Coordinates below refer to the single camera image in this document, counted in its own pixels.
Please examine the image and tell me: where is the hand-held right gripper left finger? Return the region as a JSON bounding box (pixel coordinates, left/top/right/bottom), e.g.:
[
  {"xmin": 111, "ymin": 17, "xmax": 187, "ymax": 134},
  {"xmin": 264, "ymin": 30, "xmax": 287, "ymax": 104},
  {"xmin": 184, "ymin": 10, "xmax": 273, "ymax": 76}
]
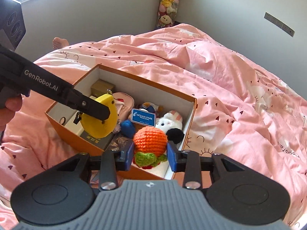
[{"xmin": 56, "ymin": 140, "xmax": 135, "ymax": 190}]

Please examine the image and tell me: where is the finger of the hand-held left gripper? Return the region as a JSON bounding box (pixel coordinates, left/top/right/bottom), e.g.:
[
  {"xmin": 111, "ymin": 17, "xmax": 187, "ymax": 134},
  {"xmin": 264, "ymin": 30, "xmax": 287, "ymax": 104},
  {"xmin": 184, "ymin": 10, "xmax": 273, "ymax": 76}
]
[{"xmin": 61, "ymin": 86, "xmax": 111, "ymax": 123}]

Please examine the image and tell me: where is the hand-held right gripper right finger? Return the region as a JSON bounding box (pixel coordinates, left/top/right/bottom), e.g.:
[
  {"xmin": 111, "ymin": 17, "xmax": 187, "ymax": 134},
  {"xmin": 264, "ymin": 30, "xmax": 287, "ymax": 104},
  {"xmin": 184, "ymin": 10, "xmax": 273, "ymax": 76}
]
[{"xmin": 167, "ymin": 141, "xmax": 246, "ymax": 190}]

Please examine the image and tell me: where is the small brown patterned box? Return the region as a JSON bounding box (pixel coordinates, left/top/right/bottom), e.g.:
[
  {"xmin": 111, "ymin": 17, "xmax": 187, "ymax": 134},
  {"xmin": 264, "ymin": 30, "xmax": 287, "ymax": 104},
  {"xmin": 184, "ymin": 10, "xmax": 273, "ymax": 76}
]
[{"xmin": 107, "ymin": 134, "xmax": 133, "ymax": 151}]

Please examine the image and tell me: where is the small gold box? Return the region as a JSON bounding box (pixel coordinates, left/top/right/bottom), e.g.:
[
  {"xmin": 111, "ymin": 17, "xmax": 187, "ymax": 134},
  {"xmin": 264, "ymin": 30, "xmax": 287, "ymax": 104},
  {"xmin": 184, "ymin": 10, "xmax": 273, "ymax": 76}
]
[{"xmin": 91, "ymin": 80, "xmax": 115, "ymax": 99}]

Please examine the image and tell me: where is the yellow plastic keychain toy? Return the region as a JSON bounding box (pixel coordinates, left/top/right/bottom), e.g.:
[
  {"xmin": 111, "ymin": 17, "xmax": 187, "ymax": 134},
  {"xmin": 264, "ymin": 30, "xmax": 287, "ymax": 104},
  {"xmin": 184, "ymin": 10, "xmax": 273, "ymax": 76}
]
[{"xmin": 80, "ymin": 94, "xmax": 118, "ymax": 139}]

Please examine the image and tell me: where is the orange crochet fruit charm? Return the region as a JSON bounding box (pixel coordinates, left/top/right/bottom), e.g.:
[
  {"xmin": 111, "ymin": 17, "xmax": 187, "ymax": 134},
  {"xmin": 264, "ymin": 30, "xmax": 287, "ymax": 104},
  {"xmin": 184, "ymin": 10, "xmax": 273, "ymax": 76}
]
[{"xmin": 133, "ymin": 127, "xmax": 168, "ymax": 170}]

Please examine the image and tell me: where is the brown plush toy blue outfit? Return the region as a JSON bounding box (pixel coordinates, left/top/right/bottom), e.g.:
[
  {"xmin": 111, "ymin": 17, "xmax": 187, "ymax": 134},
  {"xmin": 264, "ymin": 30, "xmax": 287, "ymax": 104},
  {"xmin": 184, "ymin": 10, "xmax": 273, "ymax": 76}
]
[{"xmin": 121, "ymin": 103, "xmax": 165, "ymax": 138}]

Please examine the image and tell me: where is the long white box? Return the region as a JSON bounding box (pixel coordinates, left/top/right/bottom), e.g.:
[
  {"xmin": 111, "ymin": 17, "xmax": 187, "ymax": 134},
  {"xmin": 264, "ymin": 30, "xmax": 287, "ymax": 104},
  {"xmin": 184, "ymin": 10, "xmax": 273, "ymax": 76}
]
[{"xmin": 65, "ymin": 95, "xmax": 96, "ymax": 135}]

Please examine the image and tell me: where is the white plush rabbit black ear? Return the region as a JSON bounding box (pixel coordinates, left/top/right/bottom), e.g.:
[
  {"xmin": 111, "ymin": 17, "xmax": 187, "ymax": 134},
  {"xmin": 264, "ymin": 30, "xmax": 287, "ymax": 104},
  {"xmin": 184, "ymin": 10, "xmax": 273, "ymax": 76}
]
[{"xmin": 155, "ymin": 110, "xmax": 185, "ymax": 149}]

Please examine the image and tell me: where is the pink pouch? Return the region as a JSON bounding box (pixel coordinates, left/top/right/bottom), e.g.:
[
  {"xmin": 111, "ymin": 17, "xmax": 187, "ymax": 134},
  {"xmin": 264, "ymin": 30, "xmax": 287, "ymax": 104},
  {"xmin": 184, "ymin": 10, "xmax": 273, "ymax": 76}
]
[{"xmin": 111, "ymin": 91, "xmax": 135, "ymax": 120}]

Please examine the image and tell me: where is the dark grey box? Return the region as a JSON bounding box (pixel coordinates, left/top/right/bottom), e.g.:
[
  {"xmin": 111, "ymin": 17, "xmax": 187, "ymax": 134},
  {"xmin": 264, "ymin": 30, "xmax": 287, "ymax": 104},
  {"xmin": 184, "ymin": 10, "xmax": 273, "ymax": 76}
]
[{"xmin": 80, "ymin": 131, "xmax": 114, "ymax": 150}]

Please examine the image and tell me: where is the orange cardboard box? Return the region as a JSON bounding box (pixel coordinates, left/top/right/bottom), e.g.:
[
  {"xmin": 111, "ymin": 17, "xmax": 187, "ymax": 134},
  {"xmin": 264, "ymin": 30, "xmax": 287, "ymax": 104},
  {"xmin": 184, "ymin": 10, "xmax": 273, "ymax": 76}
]
[{"xmin": 45, "ymin": 64, "xmax": 197, "ymax": 181}]

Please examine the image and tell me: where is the blue square tag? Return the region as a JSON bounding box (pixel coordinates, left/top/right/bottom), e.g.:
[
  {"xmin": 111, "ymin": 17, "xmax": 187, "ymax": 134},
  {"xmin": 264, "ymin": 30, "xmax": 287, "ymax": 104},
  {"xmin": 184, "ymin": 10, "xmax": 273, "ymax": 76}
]
[{"xmin": 131, "ymin": 108, "xmax": 157, "ymax": 126}]

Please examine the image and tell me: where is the person's left hand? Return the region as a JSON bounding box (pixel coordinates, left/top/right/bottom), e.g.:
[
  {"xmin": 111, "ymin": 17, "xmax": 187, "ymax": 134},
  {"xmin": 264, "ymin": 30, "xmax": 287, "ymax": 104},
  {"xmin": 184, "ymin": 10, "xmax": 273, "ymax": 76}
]
[{"xmin": 0, "ymin": 95, "xmax": 23, "ymax": 132}]

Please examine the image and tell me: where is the person's foot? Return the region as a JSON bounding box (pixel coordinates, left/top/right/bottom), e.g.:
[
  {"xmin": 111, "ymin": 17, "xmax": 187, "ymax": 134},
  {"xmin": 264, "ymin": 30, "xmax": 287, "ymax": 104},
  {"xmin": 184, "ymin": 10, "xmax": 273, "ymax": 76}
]
[{"xmin": 53, "ymin": 37, "xmax": 70, "ymax": 51}]

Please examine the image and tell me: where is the pink printed blanket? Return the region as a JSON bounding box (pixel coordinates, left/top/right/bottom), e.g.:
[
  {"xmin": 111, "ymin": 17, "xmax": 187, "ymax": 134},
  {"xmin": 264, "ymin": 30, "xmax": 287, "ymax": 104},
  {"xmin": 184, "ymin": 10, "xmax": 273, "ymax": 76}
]
[{"xmin": 0, "ymin": 23, "xmax": 307, "ymax": 230}]

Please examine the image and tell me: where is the tube of plush toys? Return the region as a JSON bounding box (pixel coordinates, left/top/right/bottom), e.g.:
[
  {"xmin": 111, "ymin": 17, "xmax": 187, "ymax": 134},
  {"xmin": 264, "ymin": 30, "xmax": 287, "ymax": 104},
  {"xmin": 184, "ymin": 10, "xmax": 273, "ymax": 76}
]
[{"xmin": 156, "ymin": 0, "xmax": 184, "ymax": 29}]

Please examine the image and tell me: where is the grey wall socket strip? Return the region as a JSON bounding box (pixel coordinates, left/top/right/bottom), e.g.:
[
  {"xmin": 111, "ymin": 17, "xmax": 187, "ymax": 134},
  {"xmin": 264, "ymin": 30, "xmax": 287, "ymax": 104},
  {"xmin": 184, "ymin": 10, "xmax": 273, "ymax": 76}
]
[{"xmin": 264, "ymin": 12, "xmax": 295, "ymax": 37}]

